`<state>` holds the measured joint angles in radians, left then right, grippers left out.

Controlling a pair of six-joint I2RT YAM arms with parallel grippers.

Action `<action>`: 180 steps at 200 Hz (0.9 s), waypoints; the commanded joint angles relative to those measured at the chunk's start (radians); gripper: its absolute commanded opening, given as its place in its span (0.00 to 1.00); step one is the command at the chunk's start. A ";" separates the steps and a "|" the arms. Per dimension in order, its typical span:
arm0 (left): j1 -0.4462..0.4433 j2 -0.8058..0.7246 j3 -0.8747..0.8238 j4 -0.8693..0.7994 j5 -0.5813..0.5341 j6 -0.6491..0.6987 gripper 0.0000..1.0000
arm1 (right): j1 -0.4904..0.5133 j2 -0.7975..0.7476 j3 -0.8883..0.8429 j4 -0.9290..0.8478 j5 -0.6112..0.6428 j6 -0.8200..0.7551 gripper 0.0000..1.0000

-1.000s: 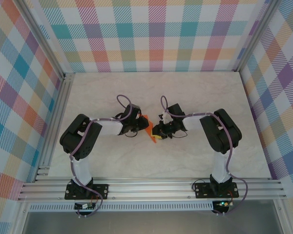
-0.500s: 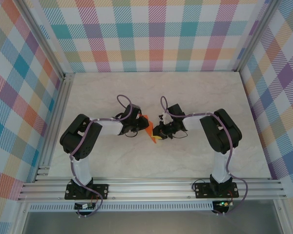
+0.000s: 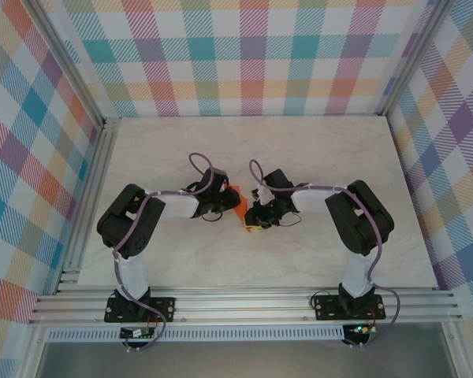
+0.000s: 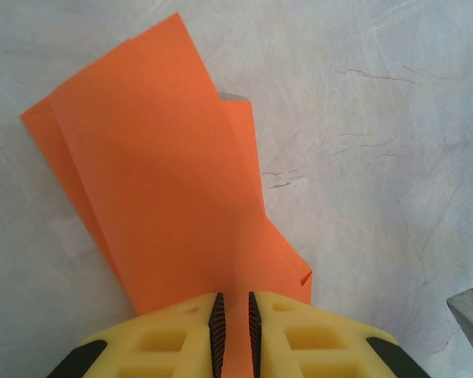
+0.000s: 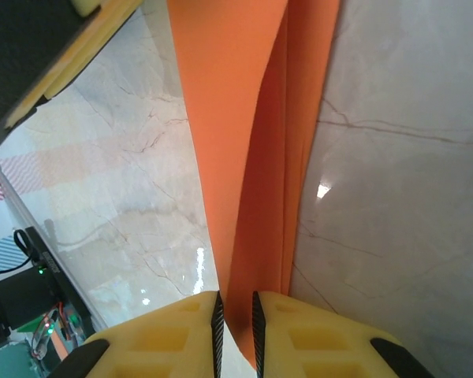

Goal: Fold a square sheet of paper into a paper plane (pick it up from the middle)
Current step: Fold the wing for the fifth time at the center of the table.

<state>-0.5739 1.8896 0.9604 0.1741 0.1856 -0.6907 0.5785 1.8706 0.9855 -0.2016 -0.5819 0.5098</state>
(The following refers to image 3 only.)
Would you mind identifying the orange paper sheet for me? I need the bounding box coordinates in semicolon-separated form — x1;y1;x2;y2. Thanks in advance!
222;181;257;234

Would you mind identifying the grey metal panel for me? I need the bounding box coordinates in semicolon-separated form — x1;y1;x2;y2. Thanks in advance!
35;340;458;378

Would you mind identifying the small circuit board with led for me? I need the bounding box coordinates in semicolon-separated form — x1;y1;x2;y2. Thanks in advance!
343;322;378;336

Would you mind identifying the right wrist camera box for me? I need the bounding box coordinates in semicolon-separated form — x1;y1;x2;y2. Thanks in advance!
251;187;272;206

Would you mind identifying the aluminium back rail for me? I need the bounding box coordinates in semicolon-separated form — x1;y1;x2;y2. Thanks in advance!
102;113;385;123

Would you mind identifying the aluminium mounting rail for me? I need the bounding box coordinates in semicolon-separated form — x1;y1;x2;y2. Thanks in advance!
27;291;464;326

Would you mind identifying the perforated grey cable duct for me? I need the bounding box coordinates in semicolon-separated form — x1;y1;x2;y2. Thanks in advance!
46;328;346;343

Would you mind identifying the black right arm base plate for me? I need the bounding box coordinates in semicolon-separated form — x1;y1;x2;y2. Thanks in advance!
313;295;386;322

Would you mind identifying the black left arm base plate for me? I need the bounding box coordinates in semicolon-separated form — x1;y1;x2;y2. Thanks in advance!
104;297;177;324

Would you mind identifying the aluminium side rail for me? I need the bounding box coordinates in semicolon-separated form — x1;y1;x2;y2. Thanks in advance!
53;117;121;296

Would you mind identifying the aluminium frame post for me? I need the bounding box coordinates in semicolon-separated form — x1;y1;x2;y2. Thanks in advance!
30;0;108;129
377;0;456;118

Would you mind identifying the aluminium frame leg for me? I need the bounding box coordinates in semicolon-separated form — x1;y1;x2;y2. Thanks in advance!
17;324;50;378
441;321;472;378

